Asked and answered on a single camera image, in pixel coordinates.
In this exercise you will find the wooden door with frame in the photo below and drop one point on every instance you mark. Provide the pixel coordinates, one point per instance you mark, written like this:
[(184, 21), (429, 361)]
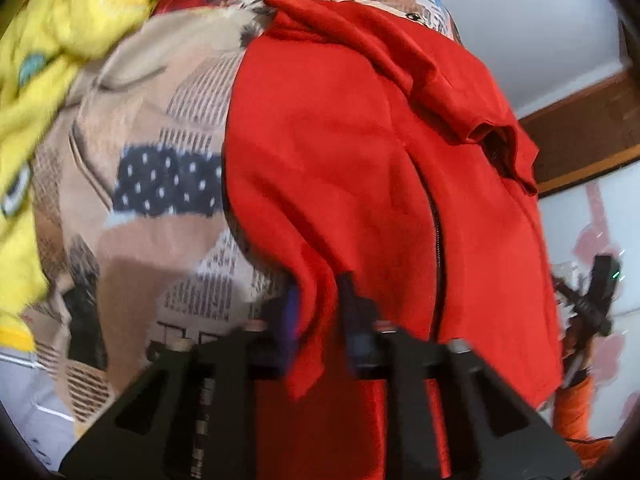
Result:
[(580, 130)]

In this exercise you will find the person's right forearm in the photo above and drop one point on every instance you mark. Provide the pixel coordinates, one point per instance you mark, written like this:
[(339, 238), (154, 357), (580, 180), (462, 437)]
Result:
[(575, 410)]

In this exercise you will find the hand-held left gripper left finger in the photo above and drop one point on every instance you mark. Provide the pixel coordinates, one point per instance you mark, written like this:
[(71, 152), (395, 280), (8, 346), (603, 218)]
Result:
[(288, 322)]

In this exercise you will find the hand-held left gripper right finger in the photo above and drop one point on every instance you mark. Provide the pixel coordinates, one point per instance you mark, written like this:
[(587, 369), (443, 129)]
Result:
[(352, 315)]

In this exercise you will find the red zip jacket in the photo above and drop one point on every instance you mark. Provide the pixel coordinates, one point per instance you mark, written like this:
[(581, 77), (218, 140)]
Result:
[(350, 160)]

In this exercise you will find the yellow cartoon blanket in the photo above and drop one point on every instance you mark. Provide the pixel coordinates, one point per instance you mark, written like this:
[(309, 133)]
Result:
[(50, 35)]

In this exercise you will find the newspaper print bed sheet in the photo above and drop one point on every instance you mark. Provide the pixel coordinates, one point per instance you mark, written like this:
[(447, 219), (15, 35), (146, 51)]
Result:
[(150, 135)]

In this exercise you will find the pink wall decal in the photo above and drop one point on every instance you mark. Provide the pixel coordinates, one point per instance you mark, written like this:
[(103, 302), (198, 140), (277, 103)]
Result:
[(592, 240)]

